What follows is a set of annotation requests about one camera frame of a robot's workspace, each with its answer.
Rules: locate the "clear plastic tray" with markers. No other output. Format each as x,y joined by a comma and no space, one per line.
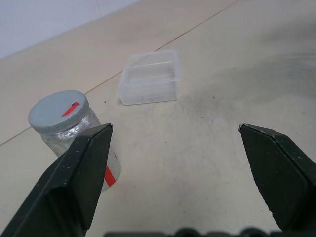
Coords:
150,81

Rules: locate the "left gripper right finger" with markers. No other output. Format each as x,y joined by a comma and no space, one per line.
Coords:
284,182

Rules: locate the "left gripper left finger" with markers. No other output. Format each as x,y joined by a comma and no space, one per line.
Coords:
64,187

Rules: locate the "small metal jar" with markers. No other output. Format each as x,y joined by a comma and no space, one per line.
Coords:
74,134

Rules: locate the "white jar lid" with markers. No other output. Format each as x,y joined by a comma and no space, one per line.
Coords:
54,111

